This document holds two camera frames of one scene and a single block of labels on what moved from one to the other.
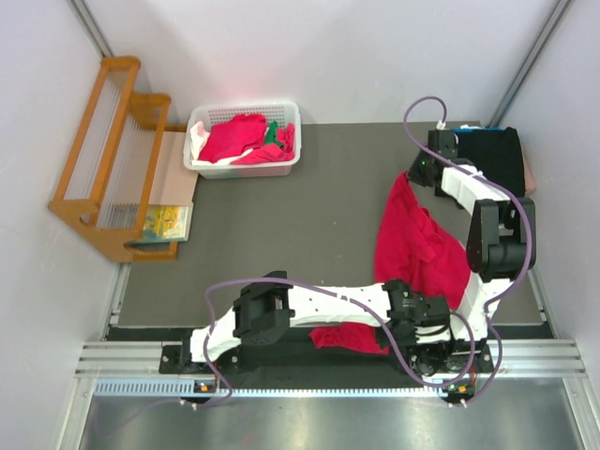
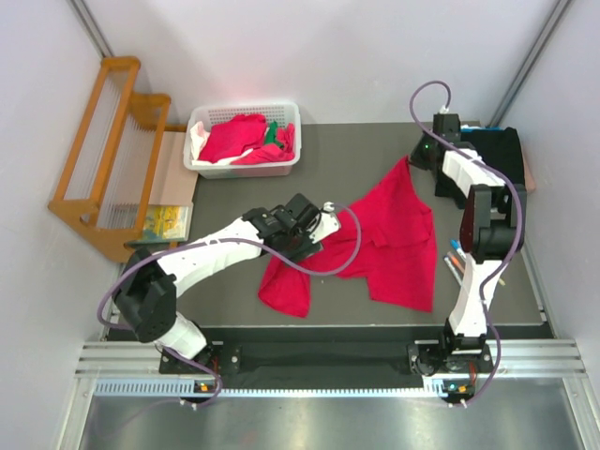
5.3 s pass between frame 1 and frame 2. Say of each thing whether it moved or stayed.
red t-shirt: moved
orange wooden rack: stayed
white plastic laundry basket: stayed
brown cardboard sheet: stayed
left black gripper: moved
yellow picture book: stayed
